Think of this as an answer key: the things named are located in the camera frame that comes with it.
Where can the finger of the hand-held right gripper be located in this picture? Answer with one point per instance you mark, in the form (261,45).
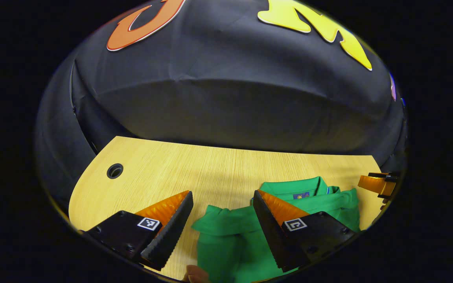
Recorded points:
(372,184)

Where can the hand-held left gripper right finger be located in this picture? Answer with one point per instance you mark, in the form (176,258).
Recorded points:
(269,232)

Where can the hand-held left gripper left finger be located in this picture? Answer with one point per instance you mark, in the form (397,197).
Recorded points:
(169,232)

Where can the green polo T-shirt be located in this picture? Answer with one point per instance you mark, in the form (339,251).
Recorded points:
(230,247)

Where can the large black table grommet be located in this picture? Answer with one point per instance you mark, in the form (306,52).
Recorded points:
(115,171)

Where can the black backdrop cloth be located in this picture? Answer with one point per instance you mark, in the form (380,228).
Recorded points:
(226,110)

